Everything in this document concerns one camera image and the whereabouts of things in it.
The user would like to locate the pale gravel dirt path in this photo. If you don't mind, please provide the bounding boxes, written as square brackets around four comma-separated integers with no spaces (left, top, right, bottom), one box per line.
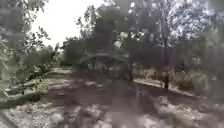
[0,67,224,128]

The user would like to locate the wood of trees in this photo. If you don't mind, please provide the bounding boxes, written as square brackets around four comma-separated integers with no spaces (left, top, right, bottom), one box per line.
[60,0,224,98]

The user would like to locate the leafy green bushes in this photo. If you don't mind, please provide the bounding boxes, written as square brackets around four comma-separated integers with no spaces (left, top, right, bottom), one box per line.
[0,0,61,101]

